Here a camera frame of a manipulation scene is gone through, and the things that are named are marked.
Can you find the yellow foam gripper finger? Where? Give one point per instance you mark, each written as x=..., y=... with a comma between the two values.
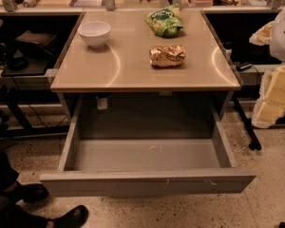
x=270, y=106
x=263, y=36

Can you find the grey top drawer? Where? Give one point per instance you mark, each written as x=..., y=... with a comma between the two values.
x=146, y=147

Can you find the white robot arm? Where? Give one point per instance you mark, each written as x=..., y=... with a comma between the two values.
x=277, y=46

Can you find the grey drawer cabinet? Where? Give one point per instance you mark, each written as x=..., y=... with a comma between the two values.
x=123, y=64

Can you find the black power adapter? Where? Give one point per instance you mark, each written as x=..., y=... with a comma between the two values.
x=243, y=66

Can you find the green chip bag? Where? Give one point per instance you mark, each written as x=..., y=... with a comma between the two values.
x=165, y=22

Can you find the gold foil snack bag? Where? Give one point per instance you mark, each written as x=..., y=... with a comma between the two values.
x=167, y=56

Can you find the white ceramic bowl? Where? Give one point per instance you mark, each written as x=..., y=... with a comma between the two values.
x=94, y=33

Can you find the black office chair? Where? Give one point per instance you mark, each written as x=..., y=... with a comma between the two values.
x=25, y=50

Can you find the black shoe lower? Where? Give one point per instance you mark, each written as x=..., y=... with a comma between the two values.
x=75, y=218

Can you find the black shoe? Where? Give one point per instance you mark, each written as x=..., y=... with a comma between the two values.
x=75, y=218
x=28, y=193

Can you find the black shoe upper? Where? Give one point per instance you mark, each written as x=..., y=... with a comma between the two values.
x=28, y=193

